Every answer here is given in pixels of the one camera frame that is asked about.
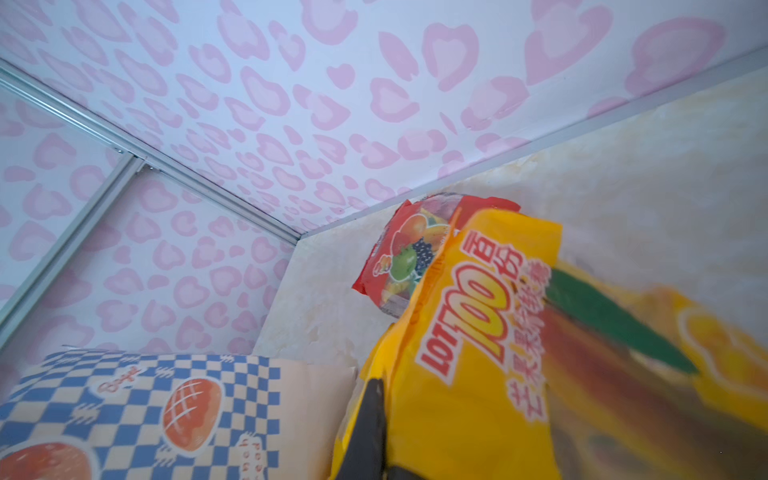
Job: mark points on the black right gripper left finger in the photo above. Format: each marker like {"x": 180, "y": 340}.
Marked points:
{"x": 365, "y": 456}

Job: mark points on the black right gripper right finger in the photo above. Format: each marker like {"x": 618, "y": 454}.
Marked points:
{"x": 401, "y": 473}

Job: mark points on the yellow candy snack bag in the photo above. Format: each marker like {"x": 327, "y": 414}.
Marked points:
{"x": 510, "y": 364}

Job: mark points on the red gummy snack bag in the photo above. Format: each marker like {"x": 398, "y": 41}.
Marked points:
{"x": 411, "y": 241}

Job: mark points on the blue checkered paper bag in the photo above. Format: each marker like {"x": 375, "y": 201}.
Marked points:
{"x": 95, "y": 414}

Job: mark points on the diagonal aluminium frame bar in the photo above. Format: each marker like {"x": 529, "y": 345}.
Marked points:
{"x": 43, "y": 276}

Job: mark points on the left aluminium frame post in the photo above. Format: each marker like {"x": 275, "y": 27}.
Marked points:
{"x": 65, "y": 109}

